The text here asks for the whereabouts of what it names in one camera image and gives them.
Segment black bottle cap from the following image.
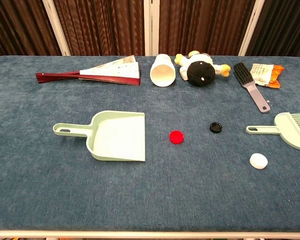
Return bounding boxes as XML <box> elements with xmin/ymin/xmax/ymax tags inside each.
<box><xmin>209</xmin><ymin>121</ymin><xmax>223</xmax><ymax>134</ymax></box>

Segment white bottle cap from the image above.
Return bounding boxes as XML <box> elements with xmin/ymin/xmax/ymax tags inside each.
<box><xmin>249</xmin><ymin>152</ymin><xmax>269</xmax><ymax>170</ymax></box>

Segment paper folding fan red ribs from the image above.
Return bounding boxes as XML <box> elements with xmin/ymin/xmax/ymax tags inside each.
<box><xmin>35</xmin><ymin>54</ymin><xmax>142</xmax><ymax>87</ymax></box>

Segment mint green hand broom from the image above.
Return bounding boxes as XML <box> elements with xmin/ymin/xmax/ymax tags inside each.
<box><xmin>245</xmin><ymin>111</ymin><xmax>300</xmax><ymax>152</ymax></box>

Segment white paper cup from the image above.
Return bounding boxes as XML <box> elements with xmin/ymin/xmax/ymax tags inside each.
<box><xmin>149</xmin><ymin>53</ymin><xmax>177</xmax><ymax>88</ymax></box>

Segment red bottle cap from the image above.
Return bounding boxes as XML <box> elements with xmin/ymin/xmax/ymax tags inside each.
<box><xmin>169</xmin><ymin>130</ymin><xmax>185</xmax><ymax>145</ymax></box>

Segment white orange snack packet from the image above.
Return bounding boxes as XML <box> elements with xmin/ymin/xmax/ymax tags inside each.
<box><xmin>249</xmin><ymin>63</ymin><xmax>285</xmax><ymax>89</ymax></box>

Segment black bristle brush grey handle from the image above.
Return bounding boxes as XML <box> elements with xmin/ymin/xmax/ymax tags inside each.
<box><xmin>233</xmin><ymin>62</ymin><xmax>271</xmax><ymax>114</ymax></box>

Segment mint green dustpan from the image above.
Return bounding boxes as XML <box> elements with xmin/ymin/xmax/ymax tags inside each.
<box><xmin>52</xmin><ymin>110</ymin><xmax>146</xmax><ymax>163</ymax></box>

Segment brown curtain partition panel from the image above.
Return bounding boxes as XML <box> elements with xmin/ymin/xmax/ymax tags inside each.
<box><xmin>244</xmin><ymin>0</ymin><xmax>300</xmax><ymax>60</ymax></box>
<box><xmin>42</xmin><ymin>0</ymin><xmax>151</xmax><ymax>57</ymax></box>
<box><xmin>0</xmin><ymin>0</ymin><xmax>62</xmax><ymax>62</ymax></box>
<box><xmin>149</xmin><ymin>0</ymin><xmax>266</xmax><ymax>57</ymax></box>

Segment plush doll black head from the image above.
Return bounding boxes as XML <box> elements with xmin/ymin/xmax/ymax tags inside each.
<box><xmin>174</xmin><ymin>50</ymin><xmax>232</xmax><ymax>88</ymax></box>

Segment blue fabric table cover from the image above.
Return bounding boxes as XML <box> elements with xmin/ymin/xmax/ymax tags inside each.
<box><xmin>0</xmin><ymin>55</ymin><xmax>300</xmax><ymax>232</ymax></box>

